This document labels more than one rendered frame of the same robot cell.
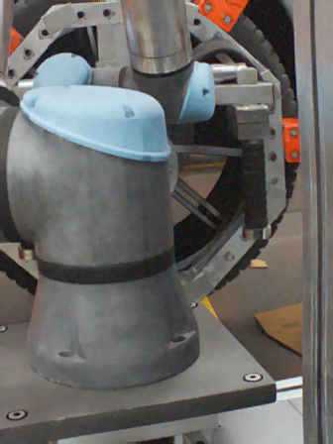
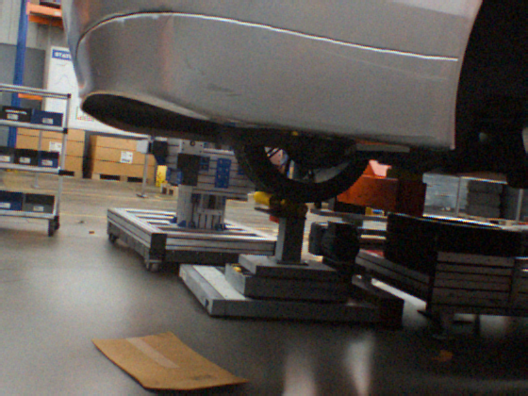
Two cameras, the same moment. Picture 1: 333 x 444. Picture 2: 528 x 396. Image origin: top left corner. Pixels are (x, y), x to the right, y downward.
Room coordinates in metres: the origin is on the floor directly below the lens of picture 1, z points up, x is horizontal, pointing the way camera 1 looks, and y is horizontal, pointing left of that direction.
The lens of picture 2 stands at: (4.71, -0.68, 0.68)
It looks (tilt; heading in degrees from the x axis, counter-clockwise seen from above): 3 degrees down; 169
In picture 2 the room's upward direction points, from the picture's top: 7 degrees clockwise
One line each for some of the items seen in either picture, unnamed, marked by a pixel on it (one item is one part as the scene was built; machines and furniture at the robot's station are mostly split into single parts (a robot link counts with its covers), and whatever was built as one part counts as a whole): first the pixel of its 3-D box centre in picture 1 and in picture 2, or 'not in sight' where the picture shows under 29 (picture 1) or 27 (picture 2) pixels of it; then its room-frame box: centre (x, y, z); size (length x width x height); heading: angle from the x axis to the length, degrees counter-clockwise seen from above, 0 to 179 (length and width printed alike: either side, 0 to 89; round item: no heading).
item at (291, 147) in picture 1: (301, 139); not in sight; (1.57, -0.26, 0.85); 0.09 x 0.08 x 0.07; 96
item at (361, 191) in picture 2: not in sight; (387, 175); (1.56, 0.57, 0.69); 0.52 x 0.17 x 0.35; 6
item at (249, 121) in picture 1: (247, 118); not in sight; (1.34, -0.14, 0.93); 0.09 x 0.05 x 0.05; 6
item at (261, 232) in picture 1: (255, 185); not in sight; (1.31, -0.14, 0.83); 0.04 x 0.04 x 0.16
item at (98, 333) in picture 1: (108, 301); not in sight; (0.72, 0.05, 0.87); 0.15 x 0.15 x 0.10
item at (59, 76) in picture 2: not in sight; (98, 122); (-4.56, -1.24, 0.97); 1.50 x 0.50 x 1.95; 103
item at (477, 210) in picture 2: not in sight; (497, 198); (-7.37, 6.52, 0.55); 1.40 x 0.80 x 1.09; 100
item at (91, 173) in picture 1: (88, 166); not in sight; (0.72, 0.06, 0.98); 0.13 x 0.12 x 0.14; 79
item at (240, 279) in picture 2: not in sight; (284, 281); (1.70, 0.07, 0.13); 0.50 x 0.36 x 0.10; 96
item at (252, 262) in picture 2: not in sight; (289, 241); (1.70, 0.07, 0.32); 0.40 x 0.30 x 0.28; 96
